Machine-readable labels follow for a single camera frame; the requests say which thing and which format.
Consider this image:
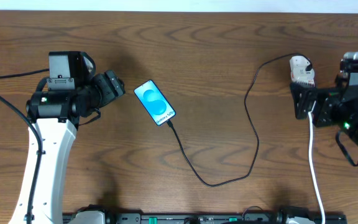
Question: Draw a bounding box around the black USB charging cable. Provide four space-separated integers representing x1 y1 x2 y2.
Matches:
165 52 313 188

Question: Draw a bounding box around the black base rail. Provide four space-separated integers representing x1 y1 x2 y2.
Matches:
62 212 347 224

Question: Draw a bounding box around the white power strip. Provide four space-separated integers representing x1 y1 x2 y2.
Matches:
290 55 315 86

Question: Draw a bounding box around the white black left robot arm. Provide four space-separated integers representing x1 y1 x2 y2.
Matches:
10 51 125 223

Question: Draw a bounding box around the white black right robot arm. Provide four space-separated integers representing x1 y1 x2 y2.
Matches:
290 52 358 167

